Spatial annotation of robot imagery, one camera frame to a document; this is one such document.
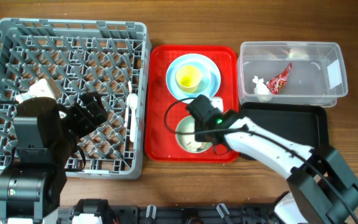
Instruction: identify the red plastic tray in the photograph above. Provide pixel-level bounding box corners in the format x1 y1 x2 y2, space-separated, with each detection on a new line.
144 45 239 163

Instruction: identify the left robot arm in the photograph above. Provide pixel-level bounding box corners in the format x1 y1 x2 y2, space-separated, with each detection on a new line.
0 92 108 223

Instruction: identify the grey dishwasher rack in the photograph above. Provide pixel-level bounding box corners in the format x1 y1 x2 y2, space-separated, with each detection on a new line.
0 18 152 179

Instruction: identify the light blue plate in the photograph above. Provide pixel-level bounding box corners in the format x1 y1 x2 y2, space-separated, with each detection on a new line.
166 54 221 100

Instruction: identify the yellow plastic cup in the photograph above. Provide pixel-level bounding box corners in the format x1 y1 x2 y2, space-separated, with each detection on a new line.
175 65 202 93

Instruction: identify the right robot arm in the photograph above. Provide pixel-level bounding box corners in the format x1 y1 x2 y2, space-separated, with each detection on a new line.
186 95 358 223

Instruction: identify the clear plastic bin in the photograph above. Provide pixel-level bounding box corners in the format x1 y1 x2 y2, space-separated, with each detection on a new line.
237 41 348 107

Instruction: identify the red snack wrapper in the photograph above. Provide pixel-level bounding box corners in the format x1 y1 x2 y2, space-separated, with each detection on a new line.
266 62 293 95

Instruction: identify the green bowl with food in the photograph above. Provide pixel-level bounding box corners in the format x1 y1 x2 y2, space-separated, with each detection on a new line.
175 116 212 154

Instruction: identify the white tissue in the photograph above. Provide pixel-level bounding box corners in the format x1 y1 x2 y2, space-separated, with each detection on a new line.
252 76 273 103

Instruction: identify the white plastic spoon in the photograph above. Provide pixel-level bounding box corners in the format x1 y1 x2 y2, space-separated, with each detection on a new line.
129 93 138 142

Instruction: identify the black plastic tray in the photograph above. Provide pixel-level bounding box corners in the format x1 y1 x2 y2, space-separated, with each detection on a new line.
241 102 329 148

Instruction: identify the black aluminium base frame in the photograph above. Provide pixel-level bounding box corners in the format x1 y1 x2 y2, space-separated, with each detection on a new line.
57 199 282 224

